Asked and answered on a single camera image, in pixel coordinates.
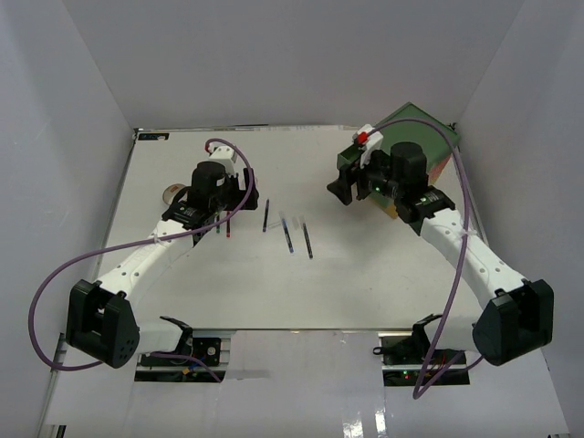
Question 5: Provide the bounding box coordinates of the large clear tape roll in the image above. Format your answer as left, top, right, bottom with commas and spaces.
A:
162, 183, 188, 205

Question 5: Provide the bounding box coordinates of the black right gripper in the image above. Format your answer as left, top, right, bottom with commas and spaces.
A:
328, 145, 404, 206

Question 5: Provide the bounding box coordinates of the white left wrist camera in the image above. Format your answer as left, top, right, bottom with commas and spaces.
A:
205, 141, 237, 175

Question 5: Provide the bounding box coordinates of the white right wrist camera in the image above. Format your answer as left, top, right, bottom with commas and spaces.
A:
353, 124, 383, 169

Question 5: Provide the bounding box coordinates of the purple pen refill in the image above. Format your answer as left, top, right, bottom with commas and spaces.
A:
262, 199, 270, 233

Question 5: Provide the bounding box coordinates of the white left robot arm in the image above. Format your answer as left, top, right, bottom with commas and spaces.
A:
65, 161, 259, 369

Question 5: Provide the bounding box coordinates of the green drawer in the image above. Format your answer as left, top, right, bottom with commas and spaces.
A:
337, 144, 364, 170

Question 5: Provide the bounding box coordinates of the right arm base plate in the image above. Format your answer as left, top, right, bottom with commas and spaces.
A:
372, 330, 471, 387

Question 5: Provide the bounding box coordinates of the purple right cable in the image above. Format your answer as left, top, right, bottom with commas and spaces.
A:
369, 118, 485, 401

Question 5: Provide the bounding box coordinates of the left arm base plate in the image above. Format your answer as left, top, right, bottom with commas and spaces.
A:
134, 337, 231, 383

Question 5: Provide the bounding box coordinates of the blue pen refill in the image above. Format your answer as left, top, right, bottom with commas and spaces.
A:
281, 218, 294, 254

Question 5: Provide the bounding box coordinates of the green drawer cabinet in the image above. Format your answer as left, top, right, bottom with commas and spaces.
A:
378, 102, 460, 173

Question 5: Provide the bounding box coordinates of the black pen refill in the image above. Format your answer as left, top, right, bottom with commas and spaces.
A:
302, 222, 314, 260

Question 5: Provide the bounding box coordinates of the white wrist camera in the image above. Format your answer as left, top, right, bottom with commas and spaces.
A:
353, 124, 383, 169
205, 141, 237, 175

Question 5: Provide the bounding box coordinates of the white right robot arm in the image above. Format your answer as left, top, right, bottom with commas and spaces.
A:
327, 142, 554, 366

